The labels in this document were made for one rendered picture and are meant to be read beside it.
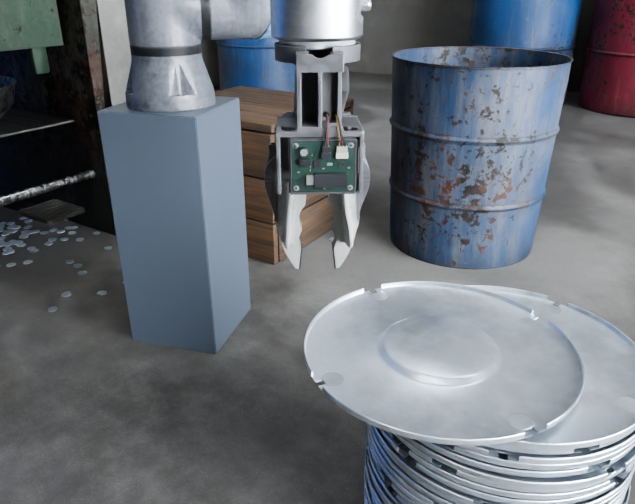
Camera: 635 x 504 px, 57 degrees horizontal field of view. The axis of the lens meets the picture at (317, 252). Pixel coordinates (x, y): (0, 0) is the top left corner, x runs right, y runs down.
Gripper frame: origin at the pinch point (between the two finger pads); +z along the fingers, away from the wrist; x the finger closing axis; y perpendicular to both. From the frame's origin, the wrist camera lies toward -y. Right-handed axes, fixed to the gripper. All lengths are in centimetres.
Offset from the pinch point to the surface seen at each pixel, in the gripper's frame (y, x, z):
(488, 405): 10.2, 15.6, 11.4
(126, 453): -15, -28, 40
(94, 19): -101, -50, -16
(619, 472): 13.1, 27.8, 17.2
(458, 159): -75, 35, 12
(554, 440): 14.1, 20.4, 12.2
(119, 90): -283, -99, 31
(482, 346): 1.4, 17.6, 10.7
